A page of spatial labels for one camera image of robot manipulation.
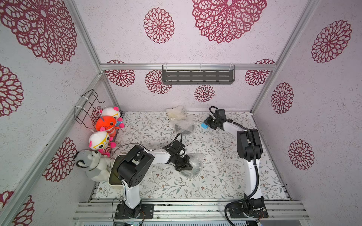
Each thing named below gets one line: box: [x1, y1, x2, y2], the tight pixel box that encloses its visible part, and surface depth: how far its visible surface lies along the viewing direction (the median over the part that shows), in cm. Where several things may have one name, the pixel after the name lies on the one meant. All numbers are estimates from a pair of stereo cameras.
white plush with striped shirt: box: [88, 130, 117, 158], surface depth 83 cm
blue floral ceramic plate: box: [188, 163, 202, 175], surface depth 89 cm
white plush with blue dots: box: [99, 106, 125, 129], surface depth 97 cm
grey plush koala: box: [74, 149, 112, 182], surface depth 76 cm
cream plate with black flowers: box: [165, 105, 188, 122], surface depth 119 cm
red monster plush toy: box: [95, 115, 121, 138], surface depth 91 cm
